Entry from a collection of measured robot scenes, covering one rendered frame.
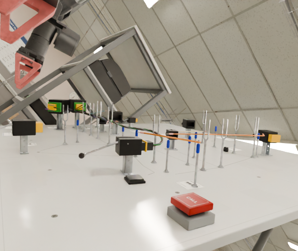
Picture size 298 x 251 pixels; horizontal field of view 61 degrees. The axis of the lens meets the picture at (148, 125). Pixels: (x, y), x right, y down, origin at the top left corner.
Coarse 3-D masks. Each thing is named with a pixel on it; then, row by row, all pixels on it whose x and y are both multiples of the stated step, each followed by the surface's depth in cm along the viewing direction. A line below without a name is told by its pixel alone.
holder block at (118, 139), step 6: (120, 138) 61; (126, 138) 61; (132, 138) 62; (138, 138) 62; (120, 144) 60; (126, 144) 60; (132, 144) 61; (138, 144) 62; (120, 150) 60; (126, 150) 61; (132, 150) 61; (138, 150) 62
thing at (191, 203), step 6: (192, 192) 45; (174, 198) 42; (180, 198) 42; (186, 198) 42; (192, 198) 42; (198, 198) 42; (174, 204) 42; (180, 204) 40; (186, 204) 40; (192, 204) 40; (198, 204) 40; (204, 204) 40; (210, 204) 40; (186, 210) 39; (192, 210) 38; (198, 210) 39; (204, 210) 40
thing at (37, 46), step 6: (30, 36) 73; (36, 36) 72; (30, 42) 72; (36, 42) 72; (42, 42) 73; (48, 42) 74; (24, 48) 69; (30, 48) 71; (36, 48) 72; (42, 48) 73; (30, 54) 71; (36, 54) 70; (42, 54) 74; (42, 60) 71
